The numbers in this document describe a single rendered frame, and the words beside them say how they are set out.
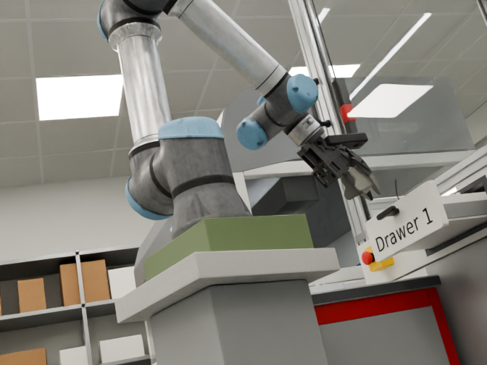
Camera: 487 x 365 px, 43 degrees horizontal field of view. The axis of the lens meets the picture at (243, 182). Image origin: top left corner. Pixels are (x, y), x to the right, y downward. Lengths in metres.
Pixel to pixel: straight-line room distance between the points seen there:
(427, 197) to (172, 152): 0.62
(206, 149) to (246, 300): 0.28
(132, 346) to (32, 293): 0.87
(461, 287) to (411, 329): 0.17
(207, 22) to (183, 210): 0.44
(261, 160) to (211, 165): 1.31
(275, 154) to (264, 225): 1.42
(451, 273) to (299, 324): 0.73
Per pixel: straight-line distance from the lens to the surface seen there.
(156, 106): 1.29
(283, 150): 2.45
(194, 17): 1.33
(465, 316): 1.68
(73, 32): 3.93
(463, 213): 1.50
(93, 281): 5.18
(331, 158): 1.48
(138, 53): 1.35
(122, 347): 5.16
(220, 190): 1.07
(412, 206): 1.51
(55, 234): 5.76
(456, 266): 1.67
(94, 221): 5.80
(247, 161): 2.37
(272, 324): 0.99
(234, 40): 1.33
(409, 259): 1.81
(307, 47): 2.26
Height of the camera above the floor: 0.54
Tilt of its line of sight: 20 degrees up
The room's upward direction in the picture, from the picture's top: 13 degrees counter-clockwise
